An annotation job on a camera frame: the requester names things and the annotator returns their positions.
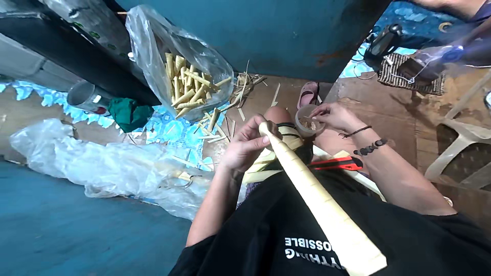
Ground person's left forearm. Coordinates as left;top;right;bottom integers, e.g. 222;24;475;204
186;166;244;248

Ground pile of dried stalks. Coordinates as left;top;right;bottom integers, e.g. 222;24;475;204
226;60;268;110

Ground person's left hand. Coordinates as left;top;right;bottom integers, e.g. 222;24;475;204
220;114;283;173

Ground pink slipper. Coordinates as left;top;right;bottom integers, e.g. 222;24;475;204
297;81;320;110

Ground black electric device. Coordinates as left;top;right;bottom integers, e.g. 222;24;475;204
363;24;403;70

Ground pile of rolled leaf cones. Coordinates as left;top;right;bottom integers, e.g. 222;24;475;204
165;52;232;119

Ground clear plastic container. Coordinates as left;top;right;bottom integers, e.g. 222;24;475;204
67;80;116;116

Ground dark green cloth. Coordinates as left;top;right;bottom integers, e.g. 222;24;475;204
108;97;155;133

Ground black padded beam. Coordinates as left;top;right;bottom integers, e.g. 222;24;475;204
0;0;162;106

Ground pile of leaf scraps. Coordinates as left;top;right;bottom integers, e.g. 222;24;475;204
194;107;246;144

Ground person's legs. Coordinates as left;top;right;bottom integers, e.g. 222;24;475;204
238;106;373;209

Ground crumpled clear plastic sheet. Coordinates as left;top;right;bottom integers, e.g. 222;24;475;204
9;118;248;221

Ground red and black utility knife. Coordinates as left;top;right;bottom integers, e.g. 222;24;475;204
308;156;363;171

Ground small clear plastic tub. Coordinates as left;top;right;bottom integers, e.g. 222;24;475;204
295;104;327;138

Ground blue patterned floor covering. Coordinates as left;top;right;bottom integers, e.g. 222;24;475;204
0;78;231;172

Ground blue flat surface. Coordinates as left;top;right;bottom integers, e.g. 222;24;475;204
0;159;192;276

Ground bundle of pale leaf strips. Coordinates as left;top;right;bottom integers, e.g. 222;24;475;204
242;123;312;185

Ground clear plastic bag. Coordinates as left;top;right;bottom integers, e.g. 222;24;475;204
125;5;235;122

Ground person's body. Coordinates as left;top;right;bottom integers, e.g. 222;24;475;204
168;169;491;276

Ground person's right hand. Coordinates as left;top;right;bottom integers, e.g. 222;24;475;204
309;102;363;135

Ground person's right forearm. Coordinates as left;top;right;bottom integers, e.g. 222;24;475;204
347;120;458;216

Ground blue starry cloth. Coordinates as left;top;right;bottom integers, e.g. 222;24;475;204
372;1;474;48

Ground long pale leaf strip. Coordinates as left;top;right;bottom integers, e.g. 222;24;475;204
259;121;388;276

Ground teal painted panel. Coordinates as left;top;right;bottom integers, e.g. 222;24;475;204
115;0;394;83

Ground white plastic chair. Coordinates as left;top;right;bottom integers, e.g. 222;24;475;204
424;69;491;189

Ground black and white striped mat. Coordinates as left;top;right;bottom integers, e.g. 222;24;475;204
377;53;446;96

